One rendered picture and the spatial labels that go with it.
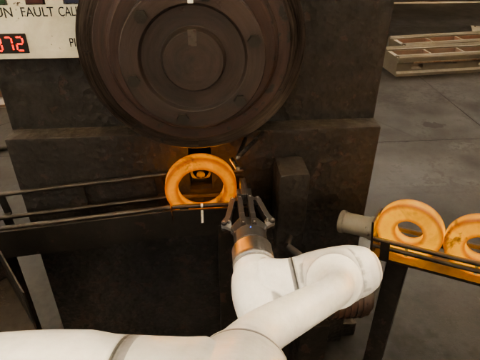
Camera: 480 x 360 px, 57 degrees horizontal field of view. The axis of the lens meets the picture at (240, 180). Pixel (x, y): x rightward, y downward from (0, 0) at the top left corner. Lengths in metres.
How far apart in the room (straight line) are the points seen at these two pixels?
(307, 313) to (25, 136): 0.85
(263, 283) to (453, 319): 1.23
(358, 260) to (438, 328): 1.09
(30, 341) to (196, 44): 0.62
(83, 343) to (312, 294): 0.39
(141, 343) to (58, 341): 0.06
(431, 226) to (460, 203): 1.54
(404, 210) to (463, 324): 0.95
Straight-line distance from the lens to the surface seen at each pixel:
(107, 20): 0.95
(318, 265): 0.84
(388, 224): 1.14
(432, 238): 1.13
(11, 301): 1.16
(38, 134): 1.24
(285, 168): 1.13
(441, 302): 2.03
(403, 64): 4.42
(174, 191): 1.14
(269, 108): 1.02
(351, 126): 1.21
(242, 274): 0.89
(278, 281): 0.86
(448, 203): 2.63
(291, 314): 0.62
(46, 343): 0.38
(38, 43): 1.16
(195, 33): 0.86
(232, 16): 0.87
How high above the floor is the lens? 1.38
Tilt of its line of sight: 32 degrees down
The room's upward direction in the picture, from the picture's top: straight up
